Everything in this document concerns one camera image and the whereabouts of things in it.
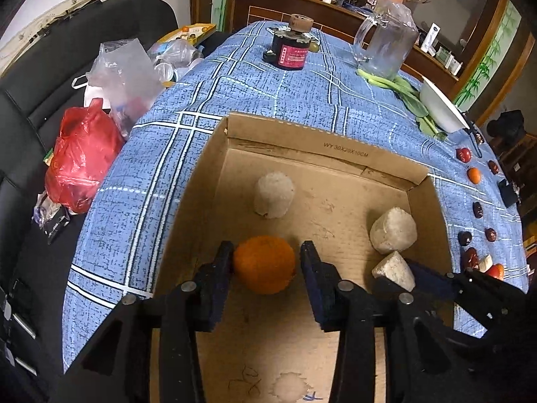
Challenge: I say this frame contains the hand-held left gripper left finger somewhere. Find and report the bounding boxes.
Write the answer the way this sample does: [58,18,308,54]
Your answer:
[54,240,236,403]

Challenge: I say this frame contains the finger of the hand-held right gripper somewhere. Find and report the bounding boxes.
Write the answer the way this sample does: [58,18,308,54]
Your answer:
[408,259,475,303]
[371,276,420,303]

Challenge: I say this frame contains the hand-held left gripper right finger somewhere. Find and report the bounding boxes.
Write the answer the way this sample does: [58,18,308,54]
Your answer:
[300,240,475,403]

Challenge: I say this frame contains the white foam wedge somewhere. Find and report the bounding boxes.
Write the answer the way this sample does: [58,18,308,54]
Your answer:
[372,251,416,292]

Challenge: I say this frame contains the orange tangerine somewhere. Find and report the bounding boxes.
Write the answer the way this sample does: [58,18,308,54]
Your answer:
[233,235,296,295]

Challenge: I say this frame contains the brown cardboard box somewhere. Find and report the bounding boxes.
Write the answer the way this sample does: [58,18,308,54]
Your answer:
[147,111,456,403]

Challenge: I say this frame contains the white bowl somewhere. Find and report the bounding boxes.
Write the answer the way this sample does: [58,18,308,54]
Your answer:
[420,76,471,134]

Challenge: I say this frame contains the black packet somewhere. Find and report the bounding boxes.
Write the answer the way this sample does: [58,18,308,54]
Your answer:
[34,201,72,244]

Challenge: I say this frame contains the red plastic bag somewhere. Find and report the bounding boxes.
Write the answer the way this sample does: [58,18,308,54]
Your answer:
[44,97,126,215]

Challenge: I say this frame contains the green leafy vegetable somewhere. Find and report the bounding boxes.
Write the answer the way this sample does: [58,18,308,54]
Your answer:
[356,68,449,141]

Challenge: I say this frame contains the blue plaid tablecloth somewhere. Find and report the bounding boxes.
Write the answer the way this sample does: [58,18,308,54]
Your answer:
[62,20,527,376]

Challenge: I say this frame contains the green and white boxes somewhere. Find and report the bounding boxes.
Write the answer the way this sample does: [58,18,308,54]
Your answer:
[436,46,462,76]

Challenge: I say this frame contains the white plastic bag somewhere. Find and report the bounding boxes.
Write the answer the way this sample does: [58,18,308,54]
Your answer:
[71,73,105,107]

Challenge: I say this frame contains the clear plastic bag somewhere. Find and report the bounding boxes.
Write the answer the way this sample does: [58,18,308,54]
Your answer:
[86,38,164,141]

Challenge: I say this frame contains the clear plastic packaging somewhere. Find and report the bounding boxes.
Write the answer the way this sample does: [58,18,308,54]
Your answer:
[147,40,204,89]

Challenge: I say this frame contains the black jar with brown lid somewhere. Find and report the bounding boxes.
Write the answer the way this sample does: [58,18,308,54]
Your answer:
[263,14,322,71]

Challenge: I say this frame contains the clear glass pitcher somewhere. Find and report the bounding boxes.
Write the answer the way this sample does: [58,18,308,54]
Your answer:
[353,0,420,81]

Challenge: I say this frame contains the white tube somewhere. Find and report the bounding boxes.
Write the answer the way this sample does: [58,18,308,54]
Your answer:
[422,23,441,55]

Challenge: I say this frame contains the yellow snack box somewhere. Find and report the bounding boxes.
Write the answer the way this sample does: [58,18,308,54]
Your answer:
[157,23,217,49]

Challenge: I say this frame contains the black leather sofa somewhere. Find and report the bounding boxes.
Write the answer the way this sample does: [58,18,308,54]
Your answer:
[0,0,179,403]

